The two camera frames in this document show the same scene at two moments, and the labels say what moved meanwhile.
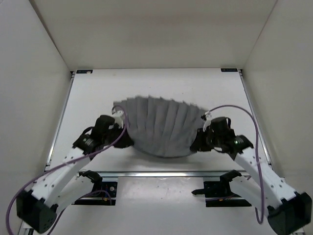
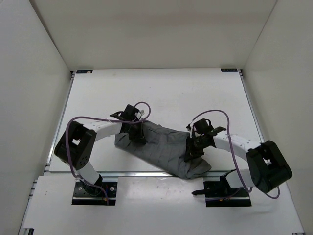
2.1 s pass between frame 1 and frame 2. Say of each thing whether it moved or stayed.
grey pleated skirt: moved
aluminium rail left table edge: stayed
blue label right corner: stayed
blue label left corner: stayed
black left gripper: moved
